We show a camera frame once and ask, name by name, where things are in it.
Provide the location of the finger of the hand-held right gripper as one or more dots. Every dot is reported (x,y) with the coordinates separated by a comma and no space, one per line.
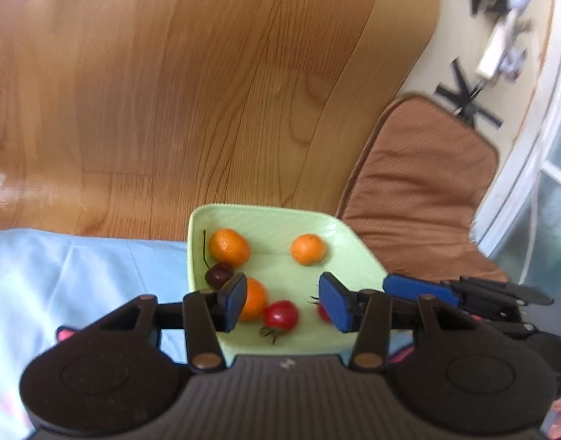
(514,328)
(418,288)

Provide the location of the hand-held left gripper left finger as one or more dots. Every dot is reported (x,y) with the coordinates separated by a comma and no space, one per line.
(234,301)

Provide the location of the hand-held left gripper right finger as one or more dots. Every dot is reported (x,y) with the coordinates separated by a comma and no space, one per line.
(334,303)

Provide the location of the light green dish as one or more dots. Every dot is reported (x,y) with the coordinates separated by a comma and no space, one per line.
(280,268)

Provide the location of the red cherry tomato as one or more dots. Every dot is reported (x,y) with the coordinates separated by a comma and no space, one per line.
(321,313)
(280,315)

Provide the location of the small orange mandarin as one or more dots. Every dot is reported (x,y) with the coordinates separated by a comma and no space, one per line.
(229,246)
(308,249)
(257,300)

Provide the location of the dark red cherry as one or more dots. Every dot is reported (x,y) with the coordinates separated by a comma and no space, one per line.
(217,276)

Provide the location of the brown seat cushion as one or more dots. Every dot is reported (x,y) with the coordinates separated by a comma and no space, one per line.
(422,183)

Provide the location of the printed blue blanket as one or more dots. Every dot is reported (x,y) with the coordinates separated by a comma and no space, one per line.
(56,279)

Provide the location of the black tape cross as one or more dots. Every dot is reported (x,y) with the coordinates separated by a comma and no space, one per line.
(468,94)

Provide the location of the white power strip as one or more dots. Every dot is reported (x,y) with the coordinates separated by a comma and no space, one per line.
(491,52)

